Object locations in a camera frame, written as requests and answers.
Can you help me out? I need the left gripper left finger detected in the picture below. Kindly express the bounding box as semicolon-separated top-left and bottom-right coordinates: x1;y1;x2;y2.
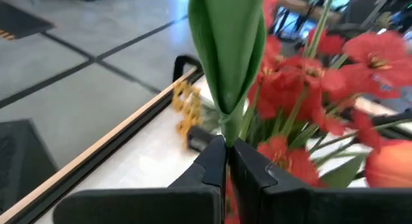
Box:
53;135;229;224

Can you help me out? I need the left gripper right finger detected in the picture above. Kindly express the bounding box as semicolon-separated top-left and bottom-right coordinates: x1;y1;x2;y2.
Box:
229;138;412;224

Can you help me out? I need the yellow artificial flower bunch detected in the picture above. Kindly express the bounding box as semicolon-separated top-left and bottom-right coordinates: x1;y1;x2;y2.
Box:
171;80;203;142

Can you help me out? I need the orange artificial tulip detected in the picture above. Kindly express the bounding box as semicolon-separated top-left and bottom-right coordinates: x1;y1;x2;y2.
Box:
188;0;267;148
320;139;412;189

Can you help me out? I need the black perforated tower box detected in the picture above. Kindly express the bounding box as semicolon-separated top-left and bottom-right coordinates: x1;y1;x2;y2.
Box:
0;119;59;215

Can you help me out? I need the background wooden desk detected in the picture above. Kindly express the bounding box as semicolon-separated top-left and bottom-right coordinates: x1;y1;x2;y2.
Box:
276;0;342;25

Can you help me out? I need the black mat with striped edge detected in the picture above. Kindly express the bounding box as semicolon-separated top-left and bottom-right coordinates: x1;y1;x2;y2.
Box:
0;0;55;41

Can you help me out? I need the black curved bracket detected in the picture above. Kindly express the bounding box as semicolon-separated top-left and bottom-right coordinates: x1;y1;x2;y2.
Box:
173;55;204;83

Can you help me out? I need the black metal table frame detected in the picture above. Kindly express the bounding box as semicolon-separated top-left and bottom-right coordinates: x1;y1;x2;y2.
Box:
0;66;205;224

